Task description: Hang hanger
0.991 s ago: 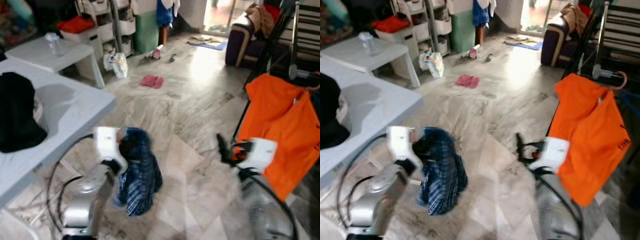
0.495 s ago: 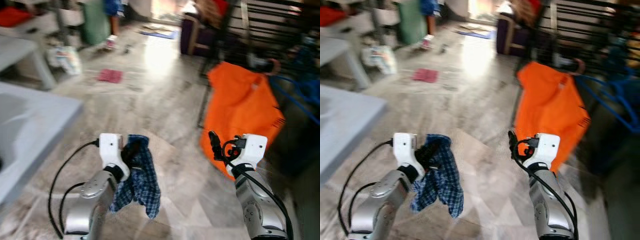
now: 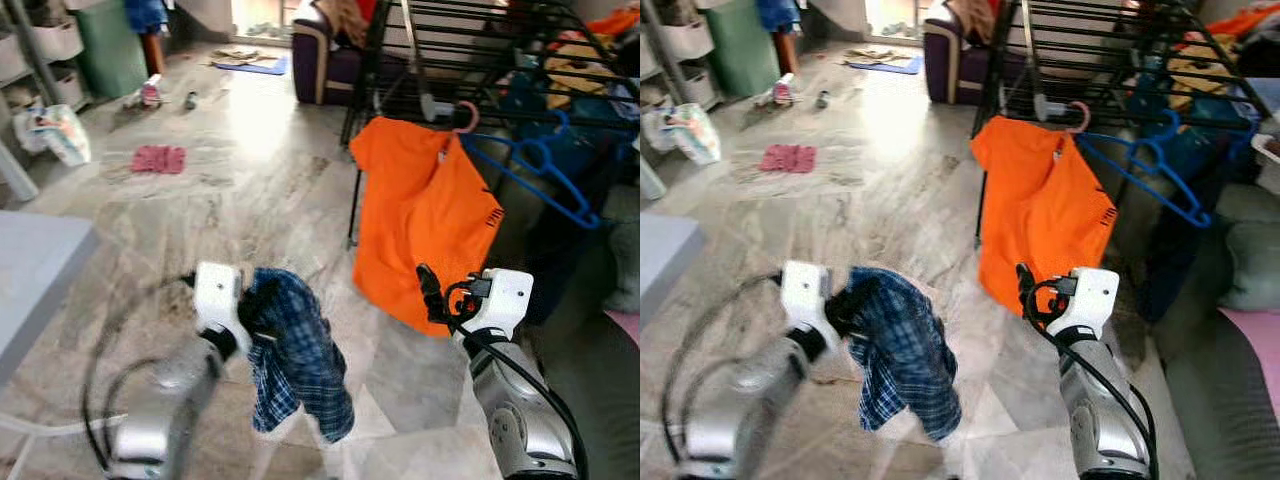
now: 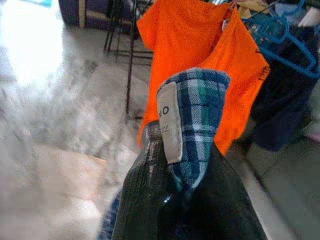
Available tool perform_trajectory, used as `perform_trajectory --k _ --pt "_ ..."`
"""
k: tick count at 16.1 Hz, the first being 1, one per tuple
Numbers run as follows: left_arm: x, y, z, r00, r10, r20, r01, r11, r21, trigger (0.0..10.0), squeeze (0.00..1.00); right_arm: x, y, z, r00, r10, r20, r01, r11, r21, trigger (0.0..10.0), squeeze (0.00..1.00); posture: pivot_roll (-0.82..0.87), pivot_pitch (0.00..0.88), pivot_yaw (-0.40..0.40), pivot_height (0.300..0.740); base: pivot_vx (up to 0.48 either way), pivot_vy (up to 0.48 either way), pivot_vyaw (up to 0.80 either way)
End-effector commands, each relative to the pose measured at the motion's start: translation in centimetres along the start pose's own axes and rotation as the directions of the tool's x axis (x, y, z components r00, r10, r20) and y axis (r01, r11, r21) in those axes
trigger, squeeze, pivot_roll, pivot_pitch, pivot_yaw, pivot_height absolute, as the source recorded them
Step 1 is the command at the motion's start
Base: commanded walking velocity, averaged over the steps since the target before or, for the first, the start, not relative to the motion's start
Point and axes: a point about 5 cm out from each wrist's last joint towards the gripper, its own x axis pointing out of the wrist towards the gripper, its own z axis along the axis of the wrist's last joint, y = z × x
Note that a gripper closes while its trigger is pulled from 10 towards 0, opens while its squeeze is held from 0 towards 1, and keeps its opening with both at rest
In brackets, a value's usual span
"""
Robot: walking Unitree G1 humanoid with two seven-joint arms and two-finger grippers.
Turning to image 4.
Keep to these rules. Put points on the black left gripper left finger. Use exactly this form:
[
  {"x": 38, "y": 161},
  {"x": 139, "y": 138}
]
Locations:
[{"x": 147, "y": 200}]

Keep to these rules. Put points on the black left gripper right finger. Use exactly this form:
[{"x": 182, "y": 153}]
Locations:
[{"x": 220, "y": 212}]

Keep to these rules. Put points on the blue plaid shirt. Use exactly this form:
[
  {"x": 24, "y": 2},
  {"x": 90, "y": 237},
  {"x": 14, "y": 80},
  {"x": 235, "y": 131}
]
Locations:
[{"x": 200, "y": 105}]

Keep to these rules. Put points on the blue plastic hanger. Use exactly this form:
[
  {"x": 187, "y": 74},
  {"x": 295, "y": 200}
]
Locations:
[{"x": 286, "y": 30}]

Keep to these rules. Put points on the navy hanging garment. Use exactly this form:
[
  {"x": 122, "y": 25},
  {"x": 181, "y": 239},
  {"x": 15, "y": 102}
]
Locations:
[{"x": 280, "y": 105}]

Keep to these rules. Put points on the black drying rack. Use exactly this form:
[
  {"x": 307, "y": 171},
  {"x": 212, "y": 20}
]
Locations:
[{"x": 129, "y": 75}]

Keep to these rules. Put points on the orange shirt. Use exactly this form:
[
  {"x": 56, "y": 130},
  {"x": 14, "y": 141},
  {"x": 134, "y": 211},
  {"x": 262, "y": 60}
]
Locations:
[{"x": 180, "y": 37}]

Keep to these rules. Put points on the dark purple suitcase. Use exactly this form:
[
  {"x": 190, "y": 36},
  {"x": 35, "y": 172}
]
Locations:
[{"x": 72, "y": 12}]

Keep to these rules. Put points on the blue floor mat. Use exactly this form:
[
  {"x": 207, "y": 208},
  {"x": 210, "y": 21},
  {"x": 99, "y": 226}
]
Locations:
[{"x": 46, "y": 2}]

